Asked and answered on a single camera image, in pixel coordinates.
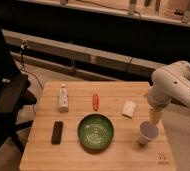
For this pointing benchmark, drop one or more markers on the yellow cylindrical pusher tool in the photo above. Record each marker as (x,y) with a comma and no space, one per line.
(155,115)

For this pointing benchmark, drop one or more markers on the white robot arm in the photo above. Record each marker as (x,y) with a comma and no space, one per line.
(169,81)

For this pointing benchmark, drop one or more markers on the green ceramic bowl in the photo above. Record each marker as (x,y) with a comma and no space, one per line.
(95,132)

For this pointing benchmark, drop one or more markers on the white paper cup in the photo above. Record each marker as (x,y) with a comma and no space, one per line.
(147,132)

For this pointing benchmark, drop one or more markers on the white sponge block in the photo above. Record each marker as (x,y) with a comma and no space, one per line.
(129,108)

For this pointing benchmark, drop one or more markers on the orange red marker pen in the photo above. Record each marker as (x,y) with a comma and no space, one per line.
(95,102)

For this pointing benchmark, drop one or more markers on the white tube bottle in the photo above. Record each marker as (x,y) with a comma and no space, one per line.
(63,99)

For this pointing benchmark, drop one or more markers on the black remote control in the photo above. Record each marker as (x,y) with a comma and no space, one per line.
(57,132)

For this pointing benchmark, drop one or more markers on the black office chair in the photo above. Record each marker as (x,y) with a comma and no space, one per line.
(14,94)

